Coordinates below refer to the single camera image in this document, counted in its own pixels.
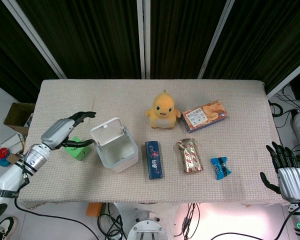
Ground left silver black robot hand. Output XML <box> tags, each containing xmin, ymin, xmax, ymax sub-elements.
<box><xmin>22</xmin><ymin>111</ymin><xmax>97</xmax><ymax>174</ymax></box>

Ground black floor cable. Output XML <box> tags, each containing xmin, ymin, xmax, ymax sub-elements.
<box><xmin>14</xmin><ymin>199</ymin><xmax>108</xmax><ymax>240</ymax></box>

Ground white partition frame post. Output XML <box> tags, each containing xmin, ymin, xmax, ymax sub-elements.
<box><xmin>1</xmin><ymin>0</ymin><xmax>67</xmax><ymax>80</ymax></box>
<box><xmin>197</xmin><ymin>0</ymin><xmax>236</xmax><ymax>80</ymax></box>
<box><xmin>135</xmin><ymin>0</ymin><xmax>151</xmax><ymax>80</ymax></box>
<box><xmin>266</xmin><ymin>56</ymin><xmax>300</xmax><ymax>99</ymax></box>

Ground red blue tape rolls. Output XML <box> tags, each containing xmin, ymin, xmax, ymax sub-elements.
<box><xmin>0</xmin><ymin>147</ymin><xmax>12</xmax><ymax>168</ymax></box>

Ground black white sneaker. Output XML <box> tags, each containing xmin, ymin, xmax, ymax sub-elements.
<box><xmin>0</xmin><ymin>216</ymin><xmax>18</xmax><ymax>240</ymax></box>

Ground white trash bin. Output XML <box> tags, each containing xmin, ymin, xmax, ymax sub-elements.
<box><xmin>93</xmin><ymin>129</ymin><xmax>140</xmax><ymax>174</ymax></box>

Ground gold red snack packet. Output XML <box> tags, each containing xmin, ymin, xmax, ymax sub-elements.
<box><xmin>177</xmin><ymin>137</ymin><xmax>205</xmax><ymax>174</ymax></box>

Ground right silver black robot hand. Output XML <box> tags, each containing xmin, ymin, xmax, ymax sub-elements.
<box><xmin>259</xmin><ymin>141</ymin><xmax>300</xmax><ymax>203</ymax></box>

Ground beige woven tablecloth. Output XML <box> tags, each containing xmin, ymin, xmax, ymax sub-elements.
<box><xmin>16</xmin><ymin>79</ymin><xmax>290</xmax><ymax>210</ymax></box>

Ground orange blue biscuit box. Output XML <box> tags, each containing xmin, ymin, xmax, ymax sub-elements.
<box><xmin>181</xmin><ymin>100</ymin><xmax>230</xmax><ymax>133</ymax></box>

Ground yellow plush duck toy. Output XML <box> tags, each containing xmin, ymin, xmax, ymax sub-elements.
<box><xmin>144</xmin><ymin>89</ymin><xmax>182</xmax><ymax>129</ymax></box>

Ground blue black snack packet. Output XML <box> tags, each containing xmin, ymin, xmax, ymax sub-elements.
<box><xmin>210</xmin><ymin>155</ymin><xmax>232</xmax><ymax>181</ymax></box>

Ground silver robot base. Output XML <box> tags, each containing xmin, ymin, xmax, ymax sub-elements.
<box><xmin>112</xmin><ymin>202</ymin><xmax>177</xmax><ymax>240</ymax></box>

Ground dark blue floral box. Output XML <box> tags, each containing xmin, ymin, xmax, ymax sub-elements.
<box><xmin>144</xmin><ymin>140</ymin><xmax>165</xmax><ymax>180</ymax></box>

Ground brown cardboard box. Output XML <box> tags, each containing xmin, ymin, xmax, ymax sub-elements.
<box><xmin>3</xmin><ymin>102</ymin><xmax>36</xmax><ymax>136</ymax></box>

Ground green box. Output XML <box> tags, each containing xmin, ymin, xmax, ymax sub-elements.
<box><xmin>64</xmin><ymin>136</ymin><xmax>92</xmax><ymax>161</ymax></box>

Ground white plastic container lid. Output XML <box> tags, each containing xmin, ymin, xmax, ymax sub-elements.
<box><xmin>90</xmin><ymin>117</ymin><xmax>126</xmax><ymax>147</ymax></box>

